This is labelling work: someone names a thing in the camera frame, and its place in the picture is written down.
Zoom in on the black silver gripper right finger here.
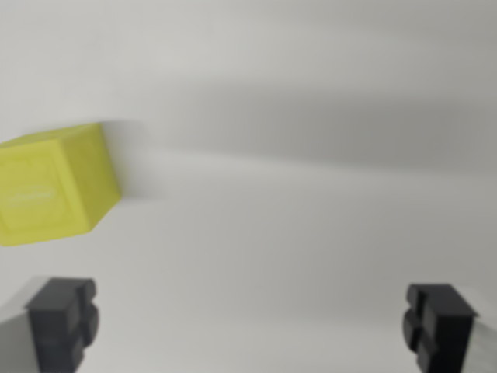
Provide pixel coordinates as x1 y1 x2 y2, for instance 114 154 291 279
401 283 497 373

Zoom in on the black silver gripper left finger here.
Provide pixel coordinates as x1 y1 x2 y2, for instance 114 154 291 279
0 275 100 373

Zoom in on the yellow cube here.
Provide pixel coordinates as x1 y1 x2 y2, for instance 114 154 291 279
0 123 122 249

